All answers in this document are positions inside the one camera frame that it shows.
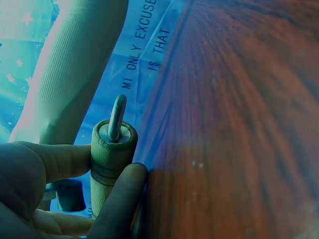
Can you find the person's left fingers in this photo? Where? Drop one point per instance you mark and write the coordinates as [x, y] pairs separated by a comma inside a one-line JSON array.
[[64, 222]]

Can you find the black wrist band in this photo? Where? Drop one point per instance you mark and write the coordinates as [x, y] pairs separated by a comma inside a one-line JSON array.
[[69, 195]]

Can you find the person's left thumb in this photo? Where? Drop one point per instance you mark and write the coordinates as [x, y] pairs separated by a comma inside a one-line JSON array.
[[57, 159]]

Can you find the person's left hand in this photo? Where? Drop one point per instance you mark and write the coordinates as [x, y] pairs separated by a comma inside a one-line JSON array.
[[17, 179]]

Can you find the person's right forearm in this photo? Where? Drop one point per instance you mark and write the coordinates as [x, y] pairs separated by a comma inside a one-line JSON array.
[[74, 62]]

